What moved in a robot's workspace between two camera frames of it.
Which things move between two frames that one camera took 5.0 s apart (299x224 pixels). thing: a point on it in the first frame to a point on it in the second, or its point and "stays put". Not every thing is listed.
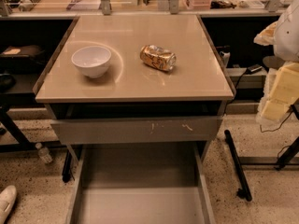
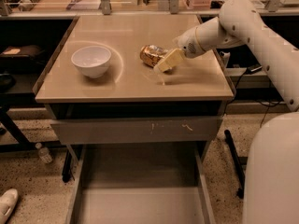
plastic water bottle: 44,153 stays put
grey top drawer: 136,122 stays put
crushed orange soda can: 154,55 stays put
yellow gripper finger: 285,87 to 188,43
